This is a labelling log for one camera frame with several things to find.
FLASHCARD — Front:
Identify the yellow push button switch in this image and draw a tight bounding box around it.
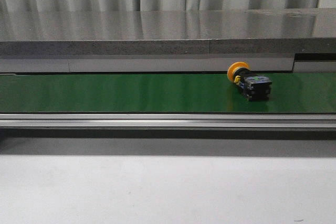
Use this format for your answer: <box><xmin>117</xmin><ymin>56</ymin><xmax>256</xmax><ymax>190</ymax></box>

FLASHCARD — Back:
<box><xmin>227</xmin><ymin>61</ymin><xmax>272</xmax><ymax>101</ymax></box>

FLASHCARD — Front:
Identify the green conveyor belt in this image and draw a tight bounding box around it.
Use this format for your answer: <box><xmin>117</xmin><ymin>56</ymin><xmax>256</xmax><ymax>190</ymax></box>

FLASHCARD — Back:
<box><xmin>1</xmin><ymin>73</ymin><xmax>335</xmax><ymax>139</ymax></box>

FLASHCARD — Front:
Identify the grey stone counter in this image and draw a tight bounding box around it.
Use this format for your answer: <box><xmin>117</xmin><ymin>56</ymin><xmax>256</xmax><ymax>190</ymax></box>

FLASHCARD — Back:
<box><xmin>0</xmin><ymin>8</ymin><xmax>336</xmax><ymax>73</ymax></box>

